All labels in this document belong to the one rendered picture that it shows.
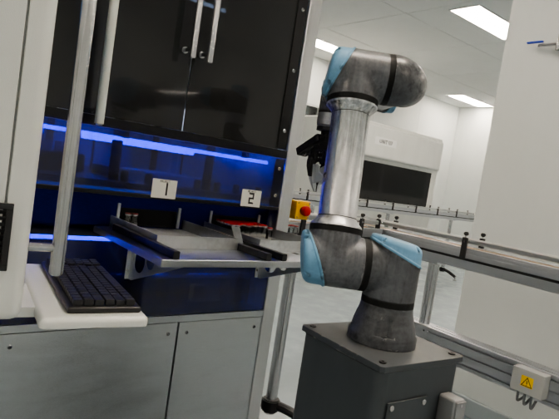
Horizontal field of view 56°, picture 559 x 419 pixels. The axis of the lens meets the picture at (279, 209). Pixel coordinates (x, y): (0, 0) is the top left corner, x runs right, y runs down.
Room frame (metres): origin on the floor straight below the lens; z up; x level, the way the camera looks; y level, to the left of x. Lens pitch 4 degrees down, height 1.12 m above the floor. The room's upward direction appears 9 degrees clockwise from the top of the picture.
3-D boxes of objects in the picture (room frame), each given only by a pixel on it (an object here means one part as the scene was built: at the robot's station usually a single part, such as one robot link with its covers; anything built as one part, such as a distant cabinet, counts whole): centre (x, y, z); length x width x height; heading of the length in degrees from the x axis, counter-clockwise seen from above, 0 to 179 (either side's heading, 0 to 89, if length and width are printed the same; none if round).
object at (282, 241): (1.79, 0.05, 0.90); 0.34 x 0.26 x 0.04; 39
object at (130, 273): (1.47, 0.33, 0.80); 0.34 x 0.03 x 0.13; 39
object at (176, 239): (1.58, 0.31, 0.90); 0.34 x 0.26 x 0.04; 39
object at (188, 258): (1.63, 0.14, 0.87); 0.70 x 0.48 x 0.02; 129
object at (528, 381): (1.90, -1.01, 0.50); 0.12 x 0.05 x 0.09; 39
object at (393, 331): (1.14, -0.27, 0.84); 0.15 x 0.15 x 0.10
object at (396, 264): (1.14, -0.26, 0.96); 0.13 x 0.12 x 0.14; 92
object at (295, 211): (2.04, -0.07, 1.00); 0.08 x 0.07 x 0.07; 39
